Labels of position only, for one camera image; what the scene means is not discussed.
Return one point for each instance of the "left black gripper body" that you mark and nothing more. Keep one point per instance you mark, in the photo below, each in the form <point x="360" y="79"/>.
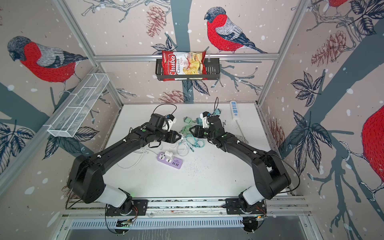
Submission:
<point x="164" y="135"/>

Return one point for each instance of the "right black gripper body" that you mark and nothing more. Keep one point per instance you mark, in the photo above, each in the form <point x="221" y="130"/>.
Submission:
<point x="205" y="133"/>

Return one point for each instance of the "purple power strip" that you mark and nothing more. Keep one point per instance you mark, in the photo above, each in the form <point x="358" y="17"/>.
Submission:
<point x="175" y="163"/>

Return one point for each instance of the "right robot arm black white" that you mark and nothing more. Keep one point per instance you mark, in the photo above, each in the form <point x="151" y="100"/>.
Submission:
<point x="270" y="174"/>

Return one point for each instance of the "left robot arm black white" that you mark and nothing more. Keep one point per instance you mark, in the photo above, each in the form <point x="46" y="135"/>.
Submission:
<point x="86" y="179"/>

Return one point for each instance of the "light green charger adapter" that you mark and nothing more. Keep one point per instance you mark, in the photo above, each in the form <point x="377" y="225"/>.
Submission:
<point x="188" y="120"/>

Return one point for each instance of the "white power strip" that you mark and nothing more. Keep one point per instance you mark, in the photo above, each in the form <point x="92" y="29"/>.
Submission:
<point x="234" y="110"/>

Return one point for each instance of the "red cassava chips bag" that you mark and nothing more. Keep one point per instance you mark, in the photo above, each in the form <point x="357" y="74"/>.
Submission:
<point x="182" y="63"/>

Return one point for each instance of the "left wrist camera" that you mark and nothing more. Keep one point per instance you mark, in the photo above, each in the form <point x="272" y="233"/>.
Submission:
<point x="170" y="120"/>

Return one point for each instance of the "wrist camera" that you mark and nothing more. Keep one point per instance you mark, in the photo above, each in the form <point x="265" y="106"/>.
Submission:
<point x="204" y="117"/>
<point x="170" y="120"/>

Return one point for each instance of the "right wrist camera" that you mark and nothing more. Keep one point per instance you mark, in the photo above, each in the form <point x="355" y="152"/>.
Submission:
<point x="204" y="117"/>

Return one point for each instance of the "black wall basket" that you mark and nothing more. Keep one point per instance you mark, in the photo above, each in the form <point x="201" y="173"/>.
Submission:
<point x="209" y="70"/>

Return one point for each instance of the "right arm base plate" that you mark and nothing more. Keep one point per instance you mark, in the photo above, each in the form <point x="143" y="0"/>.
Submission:
<point x="236" y="206"/>

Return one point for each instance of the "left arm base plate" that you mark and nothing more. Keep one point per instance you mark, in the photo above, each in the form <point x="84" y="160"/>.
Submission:
<point x="135" y="207"/>

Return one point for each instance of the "white wire mesh shelf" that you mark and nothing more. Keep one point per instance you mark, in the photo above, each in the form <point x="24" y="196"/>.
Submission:
<point x="71" y="118"/>

